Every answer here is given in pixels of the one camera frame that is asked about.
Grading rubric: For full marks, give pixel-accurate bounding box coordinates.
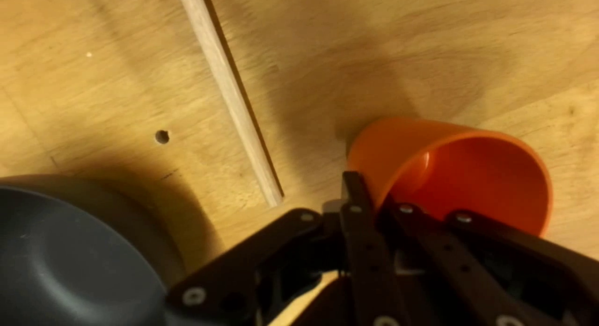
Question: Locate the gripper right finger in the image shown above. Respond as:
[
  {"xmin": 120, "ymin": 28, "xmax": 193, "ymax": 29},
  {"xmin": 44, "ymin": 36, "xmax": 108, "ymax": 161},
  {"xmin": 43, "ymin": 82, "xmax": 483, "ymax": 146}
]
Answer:
[{"xmin": 378, "ymin": 201, "xmax": 599, "ymax": 326}]

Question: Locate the light wooden stick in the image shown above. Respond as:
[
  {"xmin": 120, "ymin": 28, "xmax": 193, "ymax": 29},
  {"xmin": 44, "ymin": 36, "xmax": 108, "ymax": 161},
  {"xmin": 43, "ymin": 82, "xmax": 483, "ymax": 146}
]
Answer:
[{"xmin": 175, "ymin": 0, "xmax": 285, "ymax": 209}]

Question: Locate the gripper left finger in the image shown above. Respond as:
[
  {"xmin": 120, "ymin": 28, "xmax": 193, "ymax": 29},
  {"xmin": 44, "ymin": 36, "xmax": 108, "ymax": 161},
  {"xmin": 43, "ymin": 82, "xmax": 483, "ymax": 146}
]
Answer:
[{"xmin": 166, "ymin": 171, "xmax": 404, "ymax": 326}]

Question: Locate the black bowl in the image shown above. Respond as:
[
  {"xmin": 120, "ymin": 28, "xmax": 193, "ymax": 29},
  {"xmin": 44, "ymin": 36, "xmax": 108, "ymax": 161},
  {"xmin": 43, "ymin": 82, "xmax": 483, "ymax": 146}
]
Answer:
[{"xmin": 0, "ymin": 174, "xmax": 189, "ymax": 326}]

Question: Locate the orange plastic cup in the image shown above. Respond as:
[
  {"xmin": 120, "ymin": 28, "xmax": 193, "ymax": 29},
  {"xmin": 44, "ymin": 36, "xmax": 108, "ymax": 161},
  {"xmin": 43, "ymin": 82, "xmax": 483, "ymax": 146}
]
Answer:
[{"xmin": 346, "ymin": 117, "xmax": 554, "ymax": 238}]

